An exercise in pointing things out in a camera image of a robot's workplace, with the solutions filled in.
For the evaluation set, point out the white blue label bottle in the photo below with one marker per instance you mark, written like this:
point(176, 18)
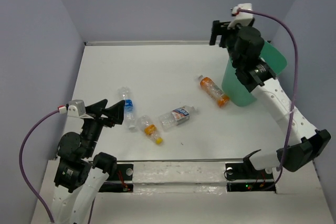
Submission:
point(177, 116)

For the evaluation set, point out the blue label clear bottle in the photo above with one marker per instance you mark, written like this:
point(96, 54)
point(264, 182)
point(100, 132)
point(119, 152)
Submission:
point(129, 115)

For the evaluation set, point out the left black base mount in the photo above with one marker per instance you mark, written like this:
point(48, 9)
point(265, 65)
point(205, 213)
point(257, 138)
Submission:
point(121, 181)

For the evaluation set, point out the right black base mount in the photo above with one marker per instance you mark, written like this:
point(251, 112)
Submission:
point(243, 177)

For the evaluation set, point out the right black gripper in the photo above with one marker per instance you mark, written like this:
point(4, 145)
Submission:
point(217, 31)

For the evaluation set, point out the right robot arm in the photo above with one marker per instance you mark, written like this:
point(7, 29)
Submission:
point(251, 75)

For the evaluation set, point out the green plastic bin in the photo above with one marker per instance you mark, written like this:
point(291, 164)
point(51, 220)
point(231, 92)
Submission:
point(237, 93)

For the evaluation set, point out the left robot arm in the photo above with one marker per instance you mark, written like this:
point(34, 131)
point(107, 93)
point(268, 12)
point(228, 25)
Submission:
point(80, 174)

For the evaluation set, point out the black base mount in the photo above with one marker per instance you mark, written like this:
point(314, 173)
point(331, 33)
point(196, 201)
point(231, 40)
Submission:
point(243, 177)
point(121, 181)

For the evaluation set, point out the white foam strip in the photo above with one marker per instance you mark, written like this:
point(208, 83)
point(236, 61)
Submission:
point(179, 177)

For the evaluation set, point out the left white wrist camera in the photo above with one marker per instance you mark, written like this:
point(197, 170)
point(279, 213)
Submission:
point(77, 109)

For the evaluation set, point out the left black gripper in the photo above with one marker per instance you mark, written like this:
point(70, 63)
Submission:
point(115, 112)

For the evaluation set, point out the yellow cap orange label bottle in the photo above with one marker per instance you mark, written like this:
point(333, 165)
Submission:
point(147, 126)

